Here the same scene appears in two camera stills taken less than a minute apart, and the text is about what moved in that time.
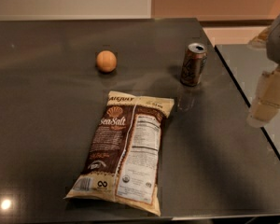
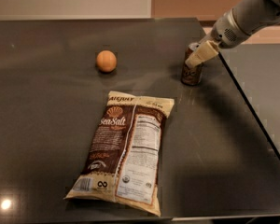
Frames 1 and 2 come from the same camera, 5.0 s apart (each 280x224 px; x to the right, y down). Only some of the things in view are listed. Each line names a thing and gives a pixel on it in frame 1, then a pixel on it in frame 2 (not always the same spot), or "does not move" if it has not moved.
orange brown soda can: x=194 y=60 does not move
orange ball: x=105 y=61 does not move
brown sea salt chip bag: x=122 y=165 does not move
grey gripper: x=279 y=39 to x=224 y=32
